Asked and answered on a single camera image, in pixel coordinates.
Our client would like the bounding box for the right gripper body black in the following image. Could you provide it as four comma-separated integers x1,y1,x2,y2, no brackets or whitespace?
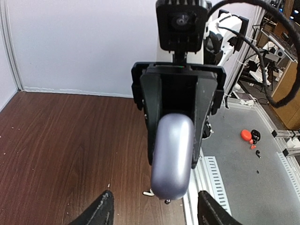
131,62,226,117

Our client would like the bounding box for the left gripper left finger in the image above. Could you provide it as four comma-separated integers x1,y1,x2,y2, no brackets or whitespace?
69,190,114,225

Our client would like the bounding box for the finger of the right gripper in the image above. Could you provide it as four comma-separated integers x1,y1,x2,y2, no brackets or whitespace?
140,74,162,165
192,78,217,169

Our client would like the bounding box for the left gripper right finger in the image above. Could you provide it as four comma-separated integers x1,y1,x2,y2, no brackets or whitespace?
198,191,241,225

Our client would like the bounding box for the lavender earbud charging case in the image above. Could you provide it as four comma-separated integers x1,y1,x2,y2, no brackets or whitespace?
150,113,194,201

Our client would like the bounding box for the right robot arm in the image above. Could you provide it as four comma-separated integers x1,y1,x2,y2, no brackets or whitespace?
131,10,248,168

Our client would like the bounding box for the orange earbud case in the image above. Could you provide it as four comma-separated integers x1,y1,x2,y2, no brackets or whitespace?
240,129,252,142

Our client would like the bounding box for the white earbud right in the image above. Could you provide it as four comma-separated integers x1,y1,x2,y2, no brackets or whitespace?
142,189,154,196

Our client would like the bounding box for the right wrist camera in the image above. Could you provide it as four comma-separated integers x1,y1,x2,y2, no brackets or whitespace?
156,0,209,53

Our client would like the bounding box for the right black cable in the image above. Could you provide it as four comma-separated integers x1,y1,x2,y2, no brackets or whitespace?
206,0,300,109

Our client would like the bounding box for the left aluminium frame post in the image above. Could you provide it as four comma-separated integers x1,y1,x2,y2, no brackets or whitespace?
0,0,24,91

